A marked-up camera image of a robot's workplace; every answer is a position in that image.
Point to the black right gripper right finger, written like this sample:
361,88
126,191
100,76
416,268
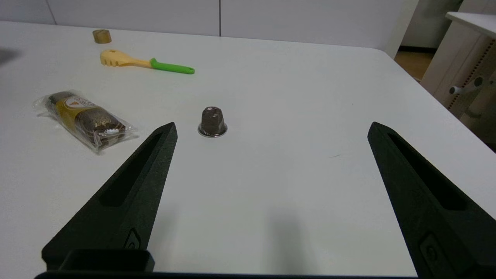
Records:
434,209

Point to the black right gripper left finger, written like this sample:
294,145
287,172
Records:
128,201

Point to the small round wooden cylinder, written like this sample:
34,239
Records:
102,36

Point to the chocolate snack in clear wrapper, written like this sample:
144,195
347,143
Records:
85,118

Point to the dark coffee capsule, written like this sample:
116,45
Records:
212,121

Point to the white side table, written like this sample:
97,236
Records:
461,50

